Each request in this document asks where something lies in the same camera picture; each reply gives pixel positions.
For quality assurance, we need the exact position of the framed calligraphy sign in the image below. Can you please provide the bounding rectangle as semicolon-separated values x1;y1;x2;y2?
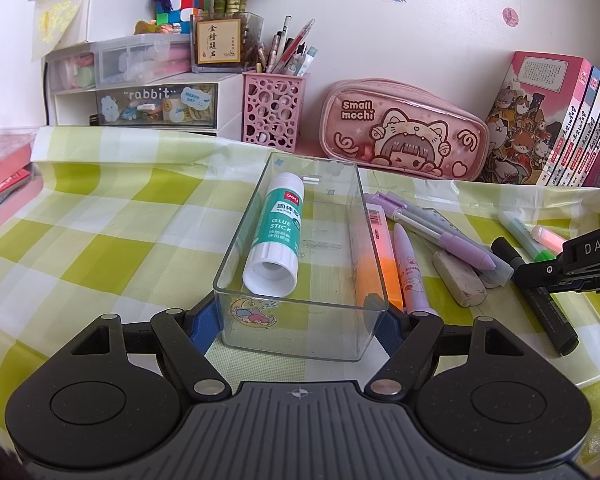
194;18;242;65

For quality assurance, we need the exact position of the pink perforated pen holder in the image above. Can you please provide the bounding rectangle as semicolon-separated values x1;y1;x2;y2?
242;73;306;153

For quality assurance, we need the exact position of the red books stack left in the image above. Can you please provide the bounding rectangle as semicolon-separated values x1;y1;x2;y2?
0;131;43;226

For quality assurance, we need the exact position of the white green glue stick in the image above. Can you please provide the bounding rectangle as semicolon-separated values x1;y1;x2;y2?
242;172;304;298

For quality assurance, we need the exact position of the purple pen with globe charm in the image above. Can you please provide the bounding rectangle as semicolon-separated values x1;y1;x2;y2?
392;223;438;315

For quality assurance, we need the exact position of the pink comic book front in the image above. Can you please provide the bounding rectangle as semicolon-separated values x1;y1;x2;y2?
479;51;593;185

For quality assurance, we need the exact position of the grey white eraser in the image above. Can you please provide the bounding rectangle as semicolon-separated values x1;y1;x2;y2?
432;250;486;308

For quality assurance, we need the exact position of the white drawer organizer rabbit label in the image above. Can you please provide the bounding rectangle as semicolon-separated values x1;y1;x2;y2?
50;73;244;141

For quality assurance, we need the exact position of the green cap highlighter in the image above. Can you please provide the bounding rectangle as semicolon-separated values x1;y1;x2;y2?
498;210;555;262

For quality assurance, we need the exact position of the green white checkered tablecloth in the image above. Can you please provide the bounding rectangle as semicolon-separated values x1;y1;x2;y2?
0;127;600;474

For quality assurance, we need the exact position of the orange highlighter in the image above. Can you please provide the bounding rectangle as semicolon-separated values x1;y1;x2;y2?
355;203;404;310

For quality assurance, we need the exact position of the clear plastic organizer tray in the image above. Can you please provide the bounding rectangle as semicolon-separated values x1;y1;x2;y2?
213;153;388;361

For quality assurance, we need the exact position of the pink highlighter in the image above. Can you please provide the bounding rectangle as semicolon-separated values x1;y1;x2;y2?
531;226;566;255

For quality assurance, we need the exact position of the clear plastic drawer unit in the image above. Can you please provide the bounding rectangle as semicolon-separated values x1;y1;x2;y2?
46;34;192;93

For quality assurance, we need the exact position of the pink Small mochi pencil case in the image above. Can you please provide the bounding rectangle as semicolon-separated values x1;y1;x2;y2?
320;78;490;181

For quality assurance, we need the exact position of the white storage box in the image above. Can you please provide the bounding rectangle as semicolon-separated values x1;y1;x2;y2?
31;0;155;61

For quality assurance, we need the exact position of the black marker pen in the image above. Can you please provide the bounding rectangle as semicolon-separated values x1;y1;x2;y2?
491;236;579;356

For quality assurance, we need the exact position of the purple mechanical pencil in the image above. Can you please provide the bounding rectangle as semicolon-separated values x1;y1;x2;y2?
364;192;496;271

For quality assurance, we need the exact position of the grey ruler case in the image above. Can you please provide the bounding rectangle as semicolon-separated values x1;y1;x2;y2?
386;192;514;286

